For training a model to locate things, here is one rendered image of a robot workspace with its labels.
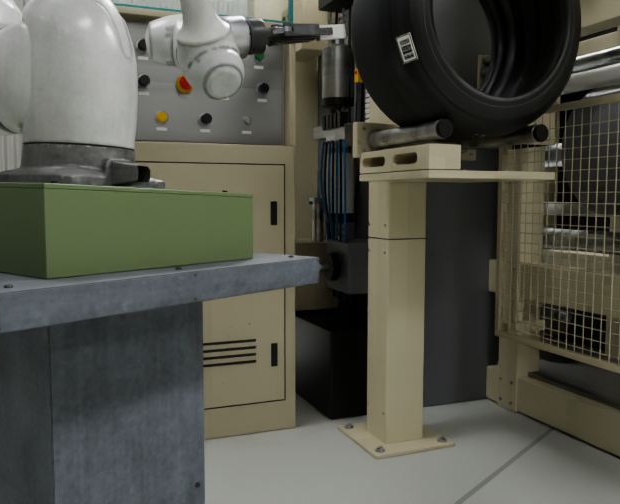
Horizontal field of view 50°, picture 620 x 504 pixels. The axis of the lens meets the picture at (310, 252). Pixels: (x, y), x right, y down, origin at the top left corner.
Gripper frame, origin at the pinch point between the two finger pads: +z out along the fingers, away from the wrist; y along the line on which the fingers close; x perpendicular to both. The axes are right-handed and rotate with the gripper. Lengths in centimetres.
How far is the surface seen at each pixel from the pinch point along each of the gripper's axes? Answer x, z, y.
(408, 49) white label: 6.7, 13.8, -10.1
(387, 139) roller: 25.3, 19.3, 14.1
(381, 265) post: 61, 22, 31
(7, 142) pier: -3, -79, 257
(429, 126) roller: 23.9, 19.6, -6.3
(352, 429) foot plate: 113, 11, 42
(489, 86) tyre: 14, 54, 15
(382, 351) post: 87, 18, 30
